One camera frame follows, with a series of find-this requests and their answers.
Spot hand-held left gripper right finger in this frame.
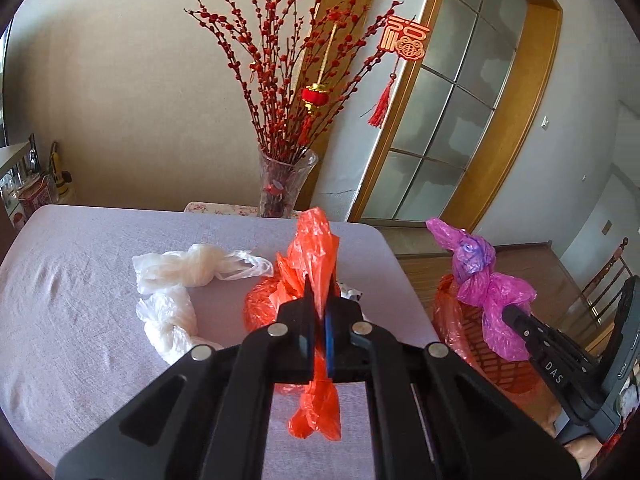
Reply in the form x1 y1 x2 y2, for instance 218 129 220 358
324 296 582 480

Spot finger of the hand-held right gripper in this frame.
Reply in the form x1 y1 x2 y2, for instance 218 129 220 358
501 304 552 359

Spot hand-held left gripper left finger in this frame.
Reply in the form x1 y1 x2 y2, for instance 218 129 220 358
54 273 317 480

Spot basket with red liner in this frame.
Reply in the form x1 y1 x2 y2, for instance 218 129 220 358
432 274 552 412

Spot magenta plastic bag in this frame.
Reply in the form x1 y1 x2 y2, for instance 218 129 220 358
425 217 537 362

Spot orange plastic bag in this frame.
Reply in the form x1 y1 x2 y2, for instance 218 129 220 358
243 207 347 442

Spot wooden chair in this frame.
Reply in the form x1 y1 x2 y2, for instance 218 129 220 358
559 237 634 352

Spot glass vase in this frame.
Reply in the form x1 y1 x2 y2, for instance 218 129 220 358
257 144 320 220

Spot floral chair cushion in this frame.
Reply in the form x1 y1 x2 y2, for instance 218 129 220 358
184 201 302 219

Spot small red lantern ornament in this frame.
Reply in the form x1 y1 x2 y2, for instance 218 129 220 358
301 83 330 110

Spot wooden glass panel door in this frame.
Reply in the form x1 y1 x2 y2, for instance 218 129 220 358
349 0 564 234

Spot red berry branches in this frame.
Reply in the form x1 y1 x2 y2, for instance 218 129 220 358
184 0 402 167

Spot yellow bottle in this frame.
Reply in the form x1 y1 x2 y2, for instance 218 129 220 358
49 142 72 197

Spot red box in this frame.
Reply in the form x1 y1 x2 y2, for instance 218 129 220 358
14 179 57 217

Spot red tasselled hanging ornament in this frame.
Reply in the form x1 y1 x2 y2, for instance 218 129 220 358
368 8 432 129

